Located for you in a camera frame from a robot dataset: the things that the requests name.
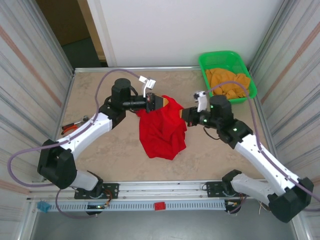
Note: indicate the aluminium mounting rail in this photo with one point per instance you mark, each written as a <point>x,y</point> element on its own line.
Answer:
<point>162,186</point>

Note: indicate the green plastic basket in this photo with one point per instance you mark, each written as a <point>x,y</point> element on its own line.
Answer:
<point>225,56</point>

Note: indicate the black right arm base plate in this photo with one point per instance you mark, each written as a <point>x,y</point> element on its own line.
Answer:
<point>211,188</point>

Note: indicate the small red block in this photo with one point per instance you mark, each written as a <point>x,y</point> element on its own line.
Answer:
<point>160,205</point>

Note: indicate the mustard orange cloth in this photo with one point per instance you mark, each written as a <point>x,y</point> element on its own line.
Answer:
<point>222,77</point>

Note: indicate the brown wooden door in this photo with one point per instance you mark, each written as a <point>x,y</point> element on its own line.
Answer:
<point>62,20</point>

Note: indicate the red t-shirt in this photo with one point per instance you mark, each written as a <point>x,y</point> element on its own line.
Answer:
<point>162,132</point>

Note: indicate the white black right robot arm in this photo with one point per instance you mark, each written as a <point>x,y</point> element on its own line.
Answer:
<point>260,157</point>

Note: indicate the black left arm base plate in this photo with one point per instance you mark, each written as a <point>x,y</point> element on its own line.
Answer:
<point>112,190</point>

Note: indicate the small circuit board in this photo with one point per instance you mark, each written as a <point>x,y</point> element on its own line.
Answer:
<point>96,206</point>
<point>233,203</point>

